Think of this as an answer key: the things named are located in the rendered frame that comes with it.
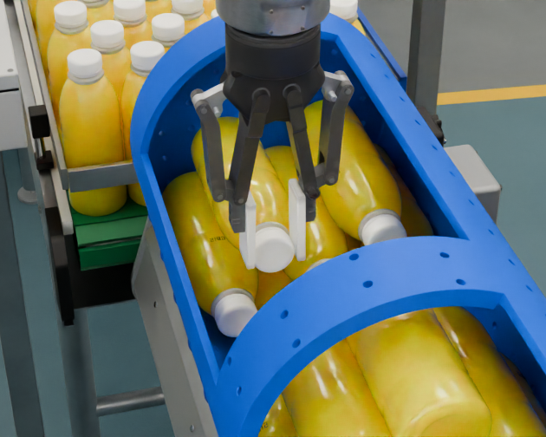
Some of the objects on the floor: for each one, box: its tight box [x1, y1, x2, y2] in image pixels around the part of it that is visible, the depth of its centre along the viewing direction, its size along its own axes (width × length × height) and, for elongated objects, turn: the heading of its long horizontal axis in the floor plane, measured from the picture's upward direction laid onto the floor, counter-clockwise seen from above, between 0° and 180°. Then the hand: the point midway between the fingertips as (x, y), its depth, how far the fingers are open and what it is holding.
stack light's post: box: [406, 0, 446, 115], centre depth 207 cm, size 4×4×110 cm
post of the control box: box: [0, 151, 45, 437], centre depth 183 cm, size 4×4×100 cm
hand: (272, 225), depth 110 cm, fingers closed on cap, 4 cm apart
